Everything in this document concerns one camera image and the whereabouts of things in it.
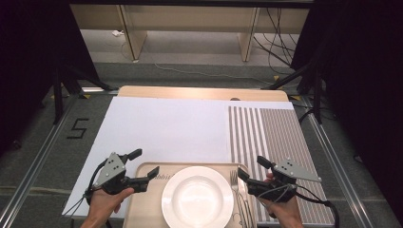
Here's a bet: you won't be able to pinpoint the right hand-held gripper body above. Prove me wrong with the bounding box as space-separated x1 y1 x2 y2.
246 159 323 203

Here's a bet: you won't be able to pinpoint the black metal stand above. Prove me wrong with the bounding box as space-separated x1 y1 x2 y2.
51 63 120 125
260 60 324 125

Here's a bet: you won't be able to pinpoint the left hand-held gripper cable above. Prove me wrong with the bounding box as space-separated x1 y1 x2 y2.
61 158 108 228

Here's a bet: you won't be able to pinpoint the person's right hand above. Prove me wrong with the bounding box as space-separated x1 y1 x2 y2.
258 172 303 228

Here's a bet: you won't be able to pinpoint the person's left hand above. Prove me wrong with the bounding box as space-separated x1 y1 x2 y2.
89 187 136 219

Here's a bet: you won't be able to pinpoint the white tablecloth sheet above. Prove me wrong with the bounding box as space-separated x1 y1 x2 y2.
61 96 296 219

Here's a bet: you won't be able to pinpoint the metal fork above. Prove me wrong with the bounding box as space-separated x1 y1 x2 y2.
229 169 251 228

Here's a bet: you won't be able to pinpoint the right hand-held gripper cable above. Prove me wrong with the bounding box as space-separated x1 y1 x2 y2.
258 183 340 228

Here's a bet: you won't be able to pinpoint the silver metal floor rail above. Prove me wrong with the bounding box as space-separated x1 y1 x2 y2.
303 96 376 228
0 94 79 228

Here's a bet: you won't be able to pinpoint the hand-held gripper cable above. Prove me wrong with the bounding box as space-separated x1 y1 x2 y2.
61 158 108 228
258 183 340 228

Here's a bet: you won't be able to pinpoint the black floor cables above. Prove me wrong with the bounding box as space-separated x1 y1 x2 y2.
252 8 300 68

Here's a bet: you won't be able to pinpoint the grey striped placemat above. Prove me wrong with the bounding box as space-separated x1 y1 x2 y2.
227 105 336 226

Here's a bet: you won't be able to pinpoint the white floor cable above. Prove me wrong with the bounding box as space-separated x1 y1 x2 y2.
153 62 275 86

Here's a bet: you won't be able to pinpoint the black curtain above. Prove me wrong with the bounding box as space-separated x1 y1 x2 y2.
0 0 101 156
290 0 403 224

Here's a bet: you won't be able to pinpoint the beige tray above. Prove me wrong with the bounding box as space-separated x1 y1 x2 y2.
123 161 259 228

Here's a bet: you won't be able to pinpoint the white plate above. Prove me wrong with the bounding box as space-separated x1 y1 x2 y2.
161 165 235 228

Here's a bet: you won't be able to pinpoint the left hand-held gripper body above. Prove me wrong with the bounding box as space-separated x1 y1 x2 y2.
92 152 150 195

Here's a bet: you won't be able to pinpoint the beige wooden desk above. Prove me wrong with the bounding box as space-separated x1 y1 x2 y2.
69 4 310 63

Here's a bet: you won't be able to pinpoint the short silver metal rail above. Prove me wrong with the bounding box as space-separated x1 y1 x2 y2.
80 86 119 95

